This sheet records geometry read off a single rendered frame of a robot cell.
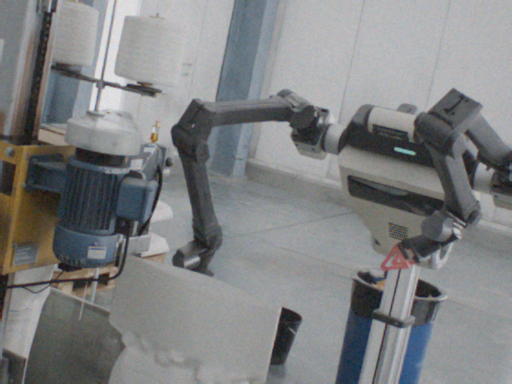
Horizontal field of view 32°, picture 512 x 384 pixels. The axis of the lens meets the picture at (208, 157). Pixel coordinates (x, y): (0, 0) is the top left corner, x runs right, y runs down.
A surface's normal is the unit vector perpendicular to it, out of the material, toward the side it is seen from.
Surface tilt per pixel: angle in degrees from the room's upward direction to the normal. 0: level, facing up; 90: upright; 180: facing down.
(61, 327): 90
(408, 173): 40
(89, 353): 90
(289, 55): 90
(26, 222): 90
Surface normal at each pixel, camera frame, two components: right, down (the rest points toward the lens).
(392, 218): -0.53, 0.63
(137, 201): -0.11, 0.11
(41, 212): 0.85, 0.23
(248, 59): -0.50, 0.02
